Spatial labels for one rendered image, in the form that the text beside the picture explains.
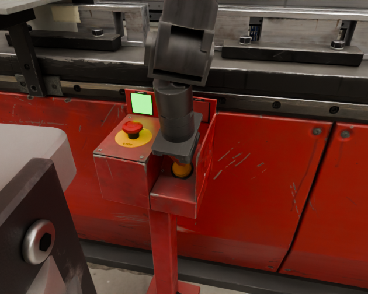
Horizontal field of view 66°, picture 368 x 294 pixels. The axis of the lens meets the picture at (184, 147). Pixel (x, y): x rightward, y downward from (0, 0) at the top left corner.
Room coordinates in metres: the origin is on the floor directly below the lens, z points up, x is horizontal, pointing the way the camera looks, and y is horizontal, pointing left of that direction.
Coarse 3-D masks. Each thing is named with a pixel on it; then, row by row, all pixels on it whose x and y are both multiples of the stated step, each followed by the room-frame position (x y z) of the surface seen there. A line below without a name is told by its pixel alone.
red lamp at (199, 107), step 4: (196, 104) 0.52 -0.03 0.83; (200, 104) 0.52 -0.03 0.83; (204, 104) 0.52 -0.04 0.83; (208, 104) 0.52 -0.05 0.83; (196, 108) 0.52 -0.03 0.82; (200, 108) 0.52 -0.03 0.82; (204, 108) 0.52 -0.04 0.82; (208, 108) 0.52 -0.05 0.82; (196, 112) 0.52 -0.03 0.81; (200, 112) 0.52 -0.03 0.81; (204, 112) 0.52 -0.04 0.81; (208, 112) 0.52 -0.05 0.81; (204, 116) 0.52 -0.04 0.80; (208, 116) 0.52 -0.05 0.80; (204, 120) 0.52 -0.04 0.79
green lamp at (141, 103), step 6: (132, 96) 0.56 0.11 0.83; (138, 96) 0.56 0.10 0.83; (144, 96) 0.55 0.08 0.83; (150, 96) 0.55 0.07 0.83; (132, 102) 0.56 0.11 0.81; (138, 102) 0.56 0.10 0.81; (144, 102) 0.55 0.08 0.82; (150, 102) 0.55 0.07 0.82; (138, 108) 0.56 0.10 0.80; (144, 108) 0.55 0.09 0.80; (150, 108) 0.55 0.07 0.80
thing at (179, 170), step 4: (176, 164) 0.45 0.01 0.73; (188, 164) 0.45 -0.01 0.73; (172, 168) 0.45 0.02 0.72; (176, 168) 0.44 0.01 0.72; (180, 168) 0.44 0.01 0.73; (184, 168) 0.44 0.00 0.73; (188, 168) 0.44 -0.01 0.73; (176, 172) 0.44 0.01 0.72; (180, 172) 0.44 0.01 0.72; (184, 172) 0.44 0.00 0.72; (188, 172) 0.44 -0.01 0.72; (180, 176) 0.43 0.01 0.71; (184, 176) 0.43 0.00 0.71
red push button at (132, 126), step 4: (124, 124) 0.47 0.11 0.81; (128, 124) 0.47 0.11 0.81; (132, 124) 0.47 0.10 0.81; (136, 124) 0.47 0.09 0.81; (140, 124) 0.47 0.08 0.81; (124, 128) 0.46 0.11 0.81; (128, 128) 0.46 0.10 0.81; (132, 128) 0.46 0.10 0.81; (136, 128) 0.46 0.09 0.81; (140, 128) 0.46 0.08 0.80; (128, 132) 0.45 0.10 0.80; (132, 132) 0.45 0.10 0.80; (136, 132) 0.46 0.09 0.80; (128, 136) 0.47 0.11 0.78; (132, 136) 0.46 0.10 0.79; (136, 136) 0.47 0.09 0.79
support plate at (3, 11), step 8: (0, 0) 0.64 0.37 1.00; (8, 0) 0.64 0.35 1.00; (16, 0) 0.64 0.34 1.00; (24, 0) 0.64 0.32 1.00; (32, 0) 0.64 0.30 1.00; (40, 0) 0.64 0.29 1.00; (48, 0) 0.67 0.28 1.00; (56, 0) 0.70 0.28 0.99; (0, 8) 0.55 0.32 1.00; (8, 8) 0.55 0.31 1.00; (16, 8) 0.57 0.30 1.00; (24, 8) 0.59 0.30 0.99
